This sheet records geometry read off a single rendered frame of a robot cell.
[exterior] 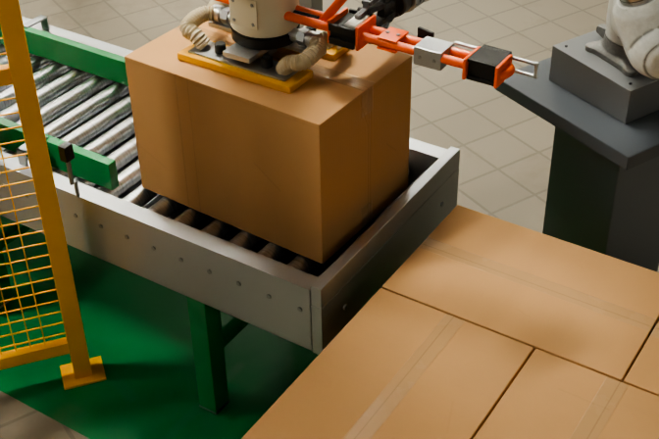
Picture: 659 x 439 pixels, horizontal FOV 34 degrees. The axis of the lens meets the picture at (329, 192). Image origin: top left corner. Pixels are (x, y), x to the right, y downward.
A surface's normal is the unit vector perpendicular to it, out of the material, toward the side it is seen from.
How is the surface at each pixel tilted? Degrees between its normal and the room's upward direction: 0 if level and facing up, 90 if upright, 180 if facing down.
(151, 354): 0
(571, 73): 90
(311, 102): 0
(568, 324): 0
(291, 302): 90
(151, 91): 90
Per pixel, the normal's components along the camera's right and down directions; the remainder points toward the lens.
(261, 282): -0.54, 0.49
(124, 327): -0.02, -0.82
